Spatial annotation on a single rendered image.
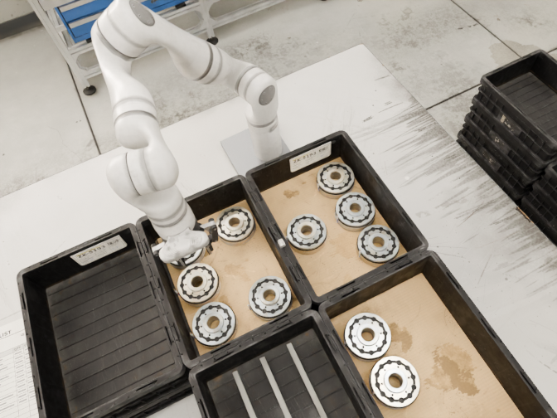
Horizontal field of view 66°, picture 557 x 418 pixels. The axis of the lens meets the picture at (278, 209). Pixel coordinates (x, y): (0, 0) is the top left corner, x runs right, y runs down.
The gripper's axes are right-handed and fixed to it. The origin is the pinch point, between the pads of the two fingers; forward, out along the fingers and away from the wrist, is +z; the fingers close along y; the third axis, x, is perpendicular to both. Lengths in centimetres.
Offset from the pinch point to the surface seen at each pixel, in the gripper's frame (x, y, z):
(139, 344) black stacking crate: 6.6, 21.3, 17.5
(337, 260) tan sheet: 9.0, -30.7, 17.5
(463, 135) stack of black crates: -38, -122, 73
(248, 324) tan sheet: 13.9, -3.9, 17.4
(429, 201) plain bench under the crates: 0, -67, 31
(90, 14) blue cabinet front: -190, 9, 55
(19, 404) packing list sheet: 2, 57, 30
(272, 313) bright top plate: 14.8, -10.1, 14.6
